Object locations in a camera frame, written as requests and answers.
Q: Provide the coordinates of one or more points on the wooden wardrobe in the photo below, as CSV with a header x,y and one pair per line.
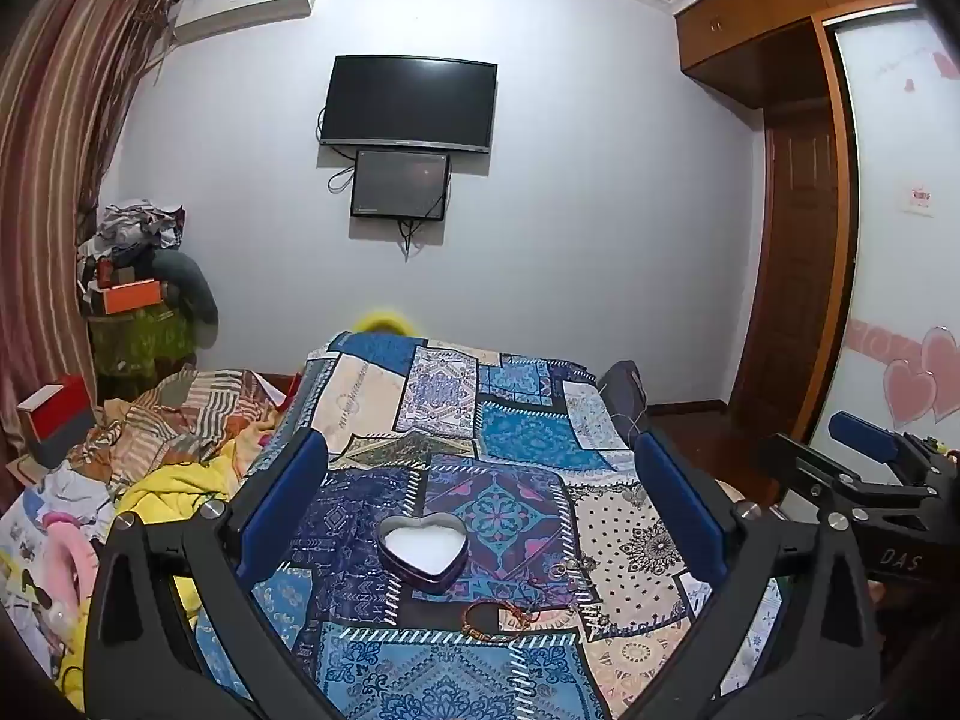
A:
x,y
787,52

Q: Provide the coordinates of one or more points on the green patterned cloth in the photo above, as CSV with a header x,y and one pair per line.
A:
x,y
142,341

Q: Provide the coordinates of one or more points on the wooden door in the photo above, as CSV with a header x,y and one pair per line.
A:
x,y
787,270

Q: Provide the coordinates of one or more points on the orange box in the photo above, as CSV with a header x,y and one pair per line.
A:
x,y
133,296

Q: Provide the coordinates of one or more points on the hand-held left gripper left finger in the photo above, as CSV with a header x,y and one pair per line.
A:
x,y
289,495

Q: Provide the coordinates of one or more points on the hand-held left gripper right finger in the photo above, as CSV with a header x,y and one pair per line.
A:
x,y
679,502

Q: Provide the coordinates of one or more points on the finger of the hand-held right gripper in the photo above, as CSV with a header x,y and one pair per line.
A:
x,y
817,476
862,437

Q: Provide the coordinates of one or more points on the dark blue bag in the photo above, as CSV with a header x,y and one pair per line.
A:
x,y
622,390

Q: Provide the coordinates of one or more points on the white air conditioner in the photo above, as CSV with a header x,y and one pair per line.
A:
x,y
244,4

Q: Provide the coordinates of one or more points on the yellow cloth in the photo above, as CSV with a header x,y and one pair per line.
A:
x,y
176,484

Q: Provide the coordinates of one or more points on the pile of clothes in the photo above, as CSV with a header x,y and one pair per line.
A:
x,y
139,229

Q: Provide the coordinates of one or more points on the small black monitor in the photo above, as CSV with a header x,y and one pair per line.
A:
x,y
400,184

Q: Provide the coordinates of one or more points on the blue patchwork blanket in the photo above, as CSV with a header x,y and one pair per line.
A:
x,y
495,420

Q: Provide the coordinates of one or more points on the white sliding door with hearts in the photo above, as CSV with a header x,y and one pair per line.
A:
x,y
900,202

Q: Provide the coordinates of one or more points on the striped brown curtain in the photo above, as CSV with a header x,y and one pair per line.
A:
x,y
45,165

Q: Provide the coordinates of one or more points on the striped orange blanket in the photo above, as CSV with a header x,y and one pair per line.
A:
x,y
180,412

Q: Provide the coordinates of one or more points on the red and white box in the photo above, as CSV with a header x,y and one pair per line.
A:
x,y
56,420

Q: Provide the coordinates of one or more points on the black wall television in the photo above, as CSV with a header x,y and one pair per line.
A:
x,y
409,101

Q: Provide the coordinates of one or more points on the purple heart-shaped tin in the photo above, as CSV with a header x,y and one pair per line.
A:
x,y
421,551

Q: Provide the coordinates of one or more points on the pink cartoon cloth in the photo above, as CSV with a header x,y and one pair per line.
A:
x,y
45,562

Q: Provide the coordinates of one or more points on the pink wall sticker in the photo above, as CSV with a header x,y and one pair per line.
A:
x,y
919,199

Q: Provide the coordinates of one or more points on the yellow round object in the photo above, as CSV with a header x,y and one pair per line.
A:
x,y
384,321

